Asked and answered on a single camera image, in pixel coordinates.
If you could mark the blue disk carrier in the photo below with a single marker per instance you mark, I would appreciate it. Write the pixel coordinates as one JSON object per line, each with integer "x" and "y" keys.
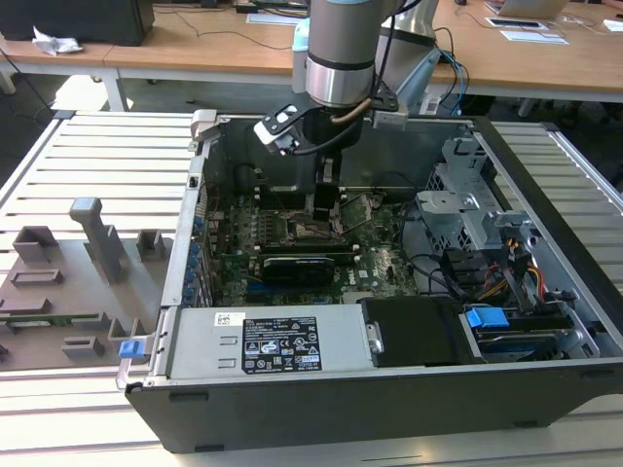
{"x": 487, "y": 318}

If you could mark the blue case latch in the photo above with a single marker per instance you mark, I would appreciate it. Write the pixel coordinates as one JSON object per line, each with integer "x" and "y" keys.
{"x": 132, "y": 351}

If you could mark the white framed tablet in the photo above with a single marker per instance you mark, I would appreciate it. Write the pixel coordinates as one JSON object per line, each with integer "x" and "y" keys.
{"x": 513, "y": 22}

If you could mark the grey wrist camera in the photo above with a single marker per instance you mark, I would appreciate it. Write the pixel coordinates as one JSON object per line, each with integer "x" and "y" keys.
{"x": 389, "y": 119}

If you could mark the crumpled white paper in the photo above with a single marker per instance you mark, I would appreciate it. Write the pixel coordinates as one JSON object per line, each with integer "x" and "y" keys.
{"x": 56, "y": 44}

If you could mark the green RAM stick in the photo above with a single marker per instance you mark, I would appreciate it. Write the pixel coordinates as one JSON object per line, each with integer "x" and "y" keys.
{"x": 58, "y": 319}

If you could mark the blue expansion slot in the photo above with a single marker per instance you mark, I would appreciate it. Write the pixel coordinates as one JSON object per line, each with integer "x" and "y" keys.
{"x": 258, "y": 293}

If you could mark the green motherboard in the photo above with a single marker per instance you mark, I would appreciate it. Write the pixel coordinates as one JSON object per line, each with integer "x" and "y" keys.
{"x": 379, "y": 262}

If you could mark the silver laptop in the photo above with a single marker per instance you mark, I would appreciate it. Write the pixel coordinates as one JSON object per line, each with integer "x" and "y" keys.
{"x": 530, "y": 6}

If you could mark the black open PC case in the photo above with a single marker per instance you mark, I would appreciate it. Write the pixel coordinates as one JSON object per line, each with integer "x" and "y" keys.
{"x": 340, "y": 413}

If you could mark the grey power supply unit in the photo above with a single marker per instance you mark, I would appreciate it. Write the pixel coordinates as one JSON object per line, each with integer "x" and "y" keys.
{"x": 194, "y": 340}

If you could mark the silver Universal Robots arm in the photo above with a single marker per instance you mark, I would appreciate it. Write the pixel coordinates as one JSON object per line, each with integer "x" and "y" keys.
{"x": 340, "y": 39}

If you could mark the metal disk bay cage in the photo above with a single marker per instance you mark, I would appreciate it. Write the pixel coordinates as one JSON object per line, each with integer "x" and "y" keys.
{"x": 448, "y": 214}

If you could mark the black drive cover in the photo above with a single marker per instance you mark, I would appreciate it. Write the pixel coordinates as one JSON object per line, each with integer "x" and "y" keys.
{"x": 418, "y": 331}

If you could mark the pale blue teach pendant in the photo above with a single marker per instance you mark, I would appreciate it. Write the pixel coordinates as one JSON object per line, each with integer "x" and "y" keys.
{"x": 419, "y": 78}

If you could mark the grey parts rack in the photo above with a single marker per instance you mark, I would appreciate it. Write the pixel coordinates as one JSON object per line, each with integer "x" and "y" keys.
{"x": 63, "y": 272}

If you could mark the black computer tower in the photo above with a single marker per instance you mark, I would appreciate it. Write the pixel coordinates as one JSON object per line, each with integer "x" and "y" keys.
{"x": 73, "y": 19}

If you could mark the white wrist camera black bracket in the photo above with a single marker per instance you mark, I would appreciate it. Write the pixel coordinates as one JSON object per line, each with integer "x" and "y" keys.
{"x": 277, "y": 126}

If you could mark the black graphics card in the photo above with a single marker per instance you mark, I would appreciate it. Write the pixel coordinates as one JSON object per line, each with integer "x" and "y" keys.
{"x": 299, "y": 272}

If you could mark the CPU socket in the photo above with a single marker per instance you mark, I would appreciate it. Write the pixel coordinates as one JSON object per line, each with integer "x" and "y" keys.
{"x": 297, "y": 228}

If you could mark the wooden desk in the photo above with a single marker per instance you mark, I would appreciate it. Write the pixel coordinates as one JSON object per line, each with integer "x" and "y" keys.
{"x": 53, "y": 61}
{"x": 511, "y": 63}

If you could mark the white paper sheet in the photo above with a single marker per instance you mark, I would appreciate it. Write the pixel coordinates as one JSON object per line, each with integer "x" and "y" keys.
{"x": 533, "y": 36}
{"x": 270, "y": 18}

